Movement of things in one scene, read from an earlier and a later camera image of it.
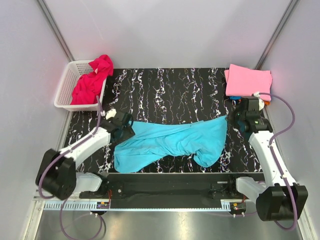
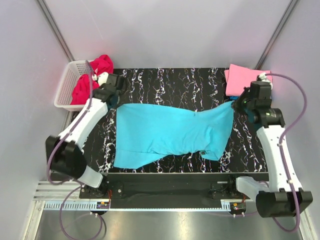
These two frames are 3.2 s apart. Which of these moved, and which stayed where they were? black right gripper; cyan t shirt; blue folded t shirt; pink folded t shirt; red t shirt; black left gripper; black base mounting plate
Moved: black right gripper; cyan t shirt; black left gripper
Stayed: blue folded t shirt; pink folded t shirt; black base mounting plate; red t shirt
